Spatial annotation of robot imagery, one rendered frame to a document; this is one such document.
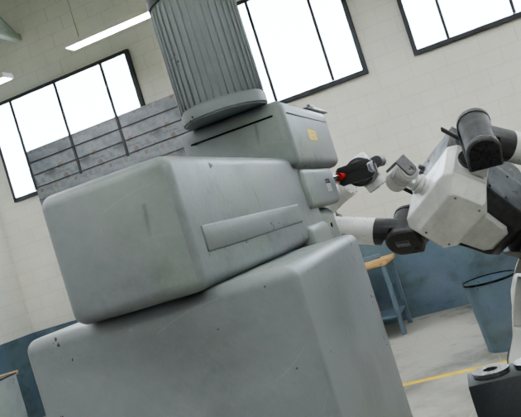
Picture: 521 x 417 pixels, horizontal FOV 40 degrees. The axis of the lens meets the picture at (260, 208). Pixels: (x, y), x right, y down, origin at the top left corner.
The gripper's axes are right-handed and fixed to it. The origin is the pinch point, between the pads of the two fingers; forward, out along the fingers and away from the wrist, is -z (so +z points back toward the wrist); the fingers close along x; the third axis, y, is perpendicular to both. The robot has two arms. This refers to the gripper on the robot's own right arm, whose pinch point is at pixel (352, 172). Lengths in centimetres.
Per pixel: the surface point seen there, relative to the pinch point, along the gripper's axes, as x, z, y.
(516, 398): 26, -29, 63
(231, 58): -8, -55, -30
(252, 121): -9, -49, -16
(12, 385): -382, 298, 68
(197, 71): -15, -59, -29
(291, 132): -2.0, -46.8, -11.0
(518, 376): 28, -29, 58
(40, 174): -573, 716, -172
